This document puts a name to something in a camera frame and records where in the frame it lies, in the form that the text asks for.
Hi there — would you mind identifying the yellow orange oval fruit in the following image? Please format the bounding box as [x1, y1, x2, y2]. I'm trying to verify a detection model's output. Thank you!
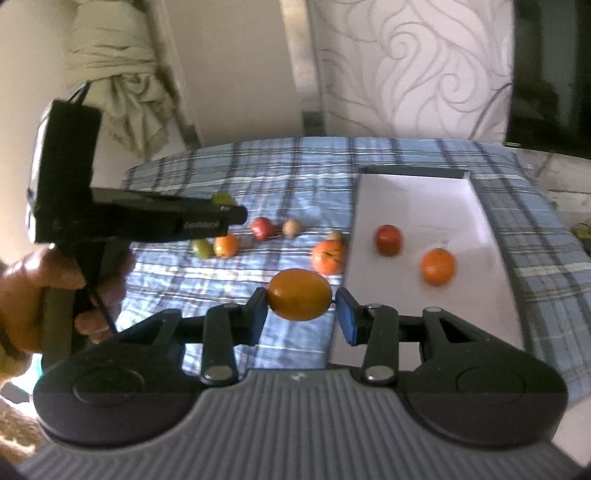
[268, 269, 333, 321]

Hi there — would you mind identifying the orange with dark stem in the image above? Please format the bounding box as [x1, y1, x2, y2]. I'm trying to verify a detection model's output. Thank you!
[311, 239, 347, 275]

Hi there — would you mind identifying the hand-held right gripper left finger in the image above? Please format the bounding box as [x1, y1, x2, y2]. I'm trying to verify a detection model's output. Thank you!
[117, 288, 269, 386]

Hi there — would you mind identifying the person's left hand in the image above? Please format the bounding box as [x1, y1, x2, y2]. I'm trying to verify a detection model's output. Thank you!
[0, 244, 138, 354]

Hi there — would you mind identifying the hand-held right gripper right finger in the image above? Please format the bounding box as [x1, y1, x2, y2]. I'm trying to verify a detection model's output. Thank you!
[335, 287, 467, 386]

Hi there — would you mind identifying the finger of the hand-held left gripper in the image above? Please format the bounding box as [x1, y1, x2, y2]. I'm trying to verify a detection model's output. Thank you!
[184, 202, 249, 228]

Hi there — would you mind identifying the blue plaid blanket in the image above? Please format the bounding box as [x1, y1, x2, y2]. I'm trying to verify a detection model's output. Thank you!
[122, 136, 591, 407]

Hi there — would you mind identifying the white tray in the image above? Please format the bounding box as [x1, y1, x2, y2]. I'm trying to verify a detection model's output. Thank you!
[330, 167, 527, 370]

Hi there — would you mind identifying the small orange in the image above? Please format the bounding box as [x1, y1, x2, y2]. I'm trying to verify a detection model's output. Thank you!
[213, 234, 239, 258]

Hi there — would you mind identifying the black television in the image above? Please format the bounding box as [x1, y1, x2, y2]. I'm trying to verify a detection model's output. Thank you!
[505, 0, 591, 161]

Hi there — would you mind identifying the small red apple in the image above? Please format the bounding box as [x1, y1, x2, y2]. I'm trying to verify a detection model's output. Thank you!
[250, 217, 274, 241]

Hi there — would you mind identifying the round orange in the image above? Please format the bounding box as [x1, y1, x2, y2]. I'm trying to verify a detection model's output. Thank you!
[420, 247, 458, 287]

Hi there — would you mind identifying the tied pale green curtain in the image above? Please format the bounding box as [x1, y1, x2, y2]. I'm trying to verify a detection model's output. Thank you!
[62, 0, 180, 160]

